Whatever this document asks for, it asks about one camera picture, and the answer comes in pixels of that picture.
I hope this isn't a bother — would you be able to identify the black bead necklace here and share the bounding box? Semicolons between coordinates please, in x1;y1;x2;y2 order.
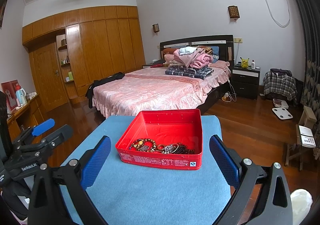
175;142;196;155

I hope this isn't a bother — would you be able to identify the brown wooden bead bracelet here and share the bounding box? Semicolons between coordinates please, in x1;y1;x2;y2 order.
129;137;158;153

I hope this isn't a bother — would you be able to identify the wooden side cabinet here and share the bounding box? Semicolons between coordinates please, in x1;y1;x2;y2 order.
7;95;48;141

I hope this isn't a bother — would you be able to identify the light blue kettle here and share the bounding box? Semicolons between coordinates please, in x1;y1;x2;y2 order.
15;83;27;106

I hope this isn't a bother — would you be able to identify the blue table cloth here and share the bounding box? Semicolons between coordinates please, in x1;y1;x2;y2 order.
86;115;231;224

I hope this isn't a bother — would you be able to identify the black garment on bed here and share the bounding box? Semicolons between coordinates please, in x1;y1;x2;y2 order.
85;72;125;109

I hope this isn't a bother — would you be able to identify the red metal tin box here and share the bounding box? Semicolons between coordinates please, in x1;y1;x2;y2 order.
116;109;203;170

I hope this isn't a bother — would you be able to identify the bed with pink cover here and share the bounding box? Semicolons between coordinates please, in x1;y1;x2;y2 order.
92;34;234;118

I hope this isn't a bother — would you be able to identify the white bathroom scale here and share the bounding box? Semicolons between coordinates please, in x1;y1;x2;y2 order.
272;107;293;120

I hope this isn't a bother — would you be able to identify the wooden wardrobe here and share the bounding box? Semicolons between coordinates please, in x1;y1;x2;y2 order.
22;6;145;111

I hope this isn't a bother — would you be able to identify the white box on stool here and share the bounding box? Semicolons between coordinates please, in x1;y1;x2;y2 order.
298;125;316;148

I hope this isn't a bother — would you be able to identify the dark bedside table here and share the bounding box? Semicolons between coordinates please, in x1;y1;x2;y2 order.
231;63;260;100

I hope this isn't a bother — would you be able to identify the small wooden stool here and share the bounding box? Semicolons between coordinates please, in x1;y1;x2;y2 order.
285;106;317;171

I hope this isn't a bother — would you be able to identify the plaid cloth on chair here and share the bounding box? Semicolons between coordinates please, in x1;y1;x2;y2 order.
263;68;298;103

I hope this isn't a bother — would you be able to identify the yellow pikachu toy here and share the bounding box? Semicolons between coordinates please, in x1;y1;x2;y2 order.
240;57;249;69

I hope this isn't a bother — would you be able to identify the white bottle on nightstand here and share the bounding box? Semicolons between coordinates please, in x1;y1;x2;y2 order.
251;60;255;70

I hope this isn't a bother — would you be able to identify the pile of folded clothes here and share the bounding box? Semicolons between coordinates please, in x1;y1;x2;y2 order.
163;46;219;80

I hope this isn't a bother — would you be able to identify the patterned dark curtain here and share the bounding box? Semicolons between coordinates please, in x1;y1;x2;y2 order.
296;0;319;159

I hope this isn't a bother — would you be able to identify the left wall lamp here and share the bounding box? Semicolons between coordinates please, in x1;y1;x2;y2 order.
152;24;159;33

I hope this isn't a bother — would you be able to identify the wall lamp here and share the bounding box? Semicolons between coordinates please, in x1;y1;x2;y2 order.
228;5;240;20
152;24;159;33

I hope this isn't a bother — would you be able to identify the right wall lamp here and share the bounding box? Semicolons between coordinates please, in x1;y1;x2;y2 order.
228;5;240;20

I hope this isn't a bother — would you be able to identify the white hanging cable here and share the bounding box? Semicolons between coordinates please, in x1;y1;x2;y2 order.
261;0;291;28

